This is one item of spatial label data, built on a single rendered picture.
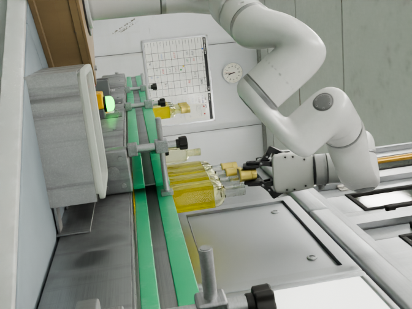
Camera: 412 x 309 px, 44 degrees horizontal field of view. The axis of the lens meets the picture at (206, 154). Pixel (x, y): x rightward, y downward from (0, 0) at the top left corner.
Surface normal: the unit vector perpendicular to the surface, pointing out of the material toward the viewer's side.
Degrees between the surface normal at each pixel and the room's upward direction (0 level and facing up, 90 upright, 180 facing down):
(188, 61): 90
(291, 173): 107
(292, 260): 90
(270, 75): 112
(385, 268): 90
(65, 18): 90
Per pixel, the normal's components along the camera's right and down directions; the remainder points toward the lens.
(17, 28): 0.03, -0.58
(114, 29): 0.15, 0.24
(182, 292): -0.10, -0.96
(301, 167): -0.12, 0.18
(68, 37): 0.18, 0.80
